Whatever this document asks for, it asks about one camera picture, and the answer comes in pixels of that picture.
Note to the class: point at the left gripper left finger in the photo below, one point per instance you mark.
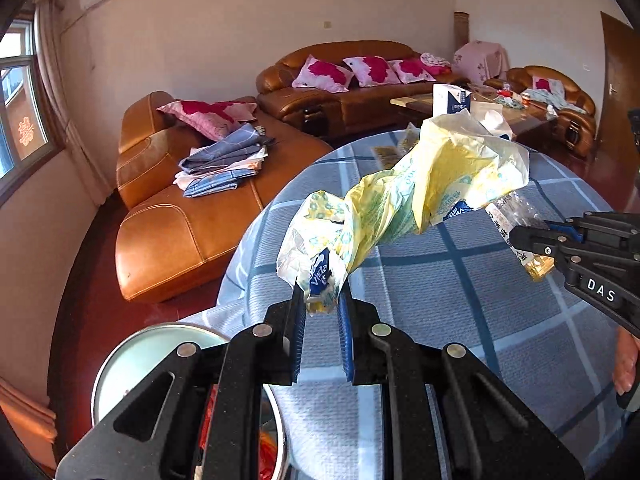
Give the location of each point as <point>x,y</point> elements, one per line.
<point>156,430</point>

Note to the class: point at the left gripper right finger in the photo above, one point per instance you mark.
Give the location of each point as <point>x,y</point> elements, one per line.
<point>445,414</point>

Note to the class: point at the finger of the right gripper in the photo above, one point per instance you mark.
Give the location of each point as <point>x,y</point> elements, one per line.
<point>566,229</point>
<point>537,241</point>

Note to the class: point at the yellow white plastic bag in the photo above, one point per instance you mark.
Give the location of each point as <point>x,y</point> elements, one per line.
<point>456,164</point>

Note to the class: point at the person right hand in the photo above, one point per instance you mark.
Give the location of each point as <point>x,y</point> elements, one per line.
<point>626,359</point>

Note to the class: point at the wooden coffee table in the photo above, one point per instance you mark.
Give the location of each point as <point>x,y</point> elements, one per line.
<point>531,125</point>

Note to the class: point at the blue Look milk carton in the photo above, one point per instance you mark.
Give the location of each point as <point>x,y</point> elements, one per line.
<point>491,117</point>

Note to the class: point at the round metal basin bin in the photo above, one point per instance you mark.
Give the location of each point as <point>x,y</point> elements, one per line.
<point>140,352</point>

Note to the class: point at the brown leather armchair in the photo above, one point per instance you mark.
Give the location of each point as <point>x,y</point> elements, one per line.
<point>576,126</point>

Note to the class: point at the orange leather chaise sofa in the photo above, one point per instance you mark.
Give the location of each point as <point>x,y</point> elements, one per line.
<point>169,243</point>

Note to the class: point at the clear packet strip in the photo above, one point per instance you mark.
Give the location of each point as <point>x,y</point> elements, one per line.
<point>386,156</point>
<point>409,140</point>

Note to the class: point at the dark blue milk carton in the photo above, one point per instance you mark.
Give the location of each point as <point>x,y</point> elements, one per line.
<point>450,99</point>

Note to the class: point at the brown wooden door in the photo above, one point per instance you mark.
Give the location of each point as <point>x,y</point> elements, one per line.
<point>616,141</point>

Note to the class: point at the pink cloth covered object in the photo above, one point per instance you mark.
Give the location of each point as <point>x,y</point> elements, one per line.
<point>480,61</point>

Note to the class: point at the folded blue plaid clothes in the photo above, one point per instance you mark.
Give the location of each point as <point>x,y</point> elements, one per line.
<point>223,165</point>

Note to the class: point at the pink floral pillow right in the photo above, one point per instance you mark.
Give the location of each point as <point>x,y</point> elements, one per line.
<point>410,70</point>

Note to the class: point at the pink floral pillow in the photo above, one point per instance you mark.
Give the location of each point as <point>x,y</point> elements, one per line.
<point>371,71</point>
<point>410,70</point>
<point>323,75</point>

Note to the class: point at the pink pillow on chaise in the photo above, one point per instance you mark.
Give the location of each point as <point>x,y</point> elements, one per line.
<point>214,120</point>

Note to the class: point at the orange curtain left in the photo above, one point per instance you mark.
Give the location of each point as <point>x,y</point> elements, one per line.
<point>33,423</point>

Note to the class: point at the pink floral pillow middle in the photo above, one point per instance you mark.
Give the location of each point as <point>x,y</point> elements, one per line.
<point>371,71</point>

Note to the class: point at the brown leather three-seat sofa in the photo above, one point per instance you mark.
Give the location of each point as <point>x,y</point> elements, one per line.
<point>358,111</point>

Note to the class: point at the pink floral pillow left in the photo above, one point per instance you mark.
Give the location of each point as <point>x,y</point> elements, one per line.
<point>323,75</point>

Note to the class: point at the window with brown frame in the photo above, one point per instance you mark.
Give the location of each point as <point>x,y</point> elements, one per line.
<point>29,135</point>

